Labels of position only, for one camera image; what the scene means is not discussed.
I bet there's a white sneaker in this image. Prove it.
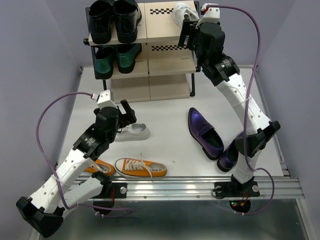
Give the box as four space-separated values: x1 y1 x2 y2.
172 2 200 27
114 123 150 142

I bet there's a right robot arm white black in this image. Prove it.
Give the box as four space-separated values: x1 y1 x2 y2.
178 19 281 197

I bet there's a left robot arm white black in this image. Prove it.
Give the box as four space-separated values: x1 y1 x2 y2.
16 96 137 238

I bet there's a beige black-framed shoe shelf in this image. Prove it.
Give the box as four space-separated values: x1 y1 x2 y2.
83 0 202 104

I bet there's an orange sneaker left one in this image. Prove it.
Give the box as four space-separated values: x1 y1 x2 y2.
84 159 115 177

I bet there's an orange sneaker one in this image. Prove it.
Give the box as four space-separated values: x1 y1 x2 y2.
114 157 168 181
84 159 115 177

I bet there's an orange sneaker right one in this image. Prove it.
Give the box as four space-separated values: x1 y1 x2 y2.
114 157 168 181

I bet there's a black loafer right one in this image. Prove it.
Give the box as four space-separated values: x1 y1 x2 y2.
113 0 142 44

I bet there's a black loafer one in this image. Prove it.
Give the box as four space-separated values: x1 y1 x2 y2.
113 0 142 44
88 0 115 45

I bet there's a green loafer right one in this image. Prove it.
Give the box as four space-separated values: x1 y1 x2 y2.
116 43 142 74

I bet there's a green loafer one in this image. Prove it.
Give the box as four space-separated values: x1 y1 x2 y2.
94 45 116 80
116 43 142 74

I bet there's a green loafer left one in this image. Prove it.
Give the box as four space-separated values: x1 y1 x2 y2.
94 45 116 80

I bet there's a purple loafer left one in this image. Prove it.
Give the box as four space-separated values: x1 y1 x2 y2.
188 107 224 161

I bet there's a purple loafer one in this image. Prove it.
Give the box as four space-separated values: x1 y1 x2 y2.
188 107 224 161
217 132 243 172

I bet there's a black loafer left one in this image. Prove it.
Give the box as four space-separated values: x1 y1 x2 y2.
88 0 115 45

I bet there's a purple loafer right one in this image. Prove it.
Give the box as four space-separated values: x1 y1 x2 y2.
217 132 243 172

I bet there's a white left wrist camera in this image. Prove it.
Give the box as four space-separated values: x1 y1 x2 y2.
97 90 117 110

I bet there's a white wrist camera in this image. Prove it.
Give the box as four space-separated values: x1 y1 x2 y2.
97 90 117 110
196 3 220 29

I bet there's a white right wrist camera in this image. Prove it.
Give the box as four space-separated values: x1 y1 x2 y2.
196 3 220 29

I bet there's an aluminium mounting rail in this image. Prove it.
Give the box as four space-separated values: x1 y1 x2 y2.
112 176 305 202

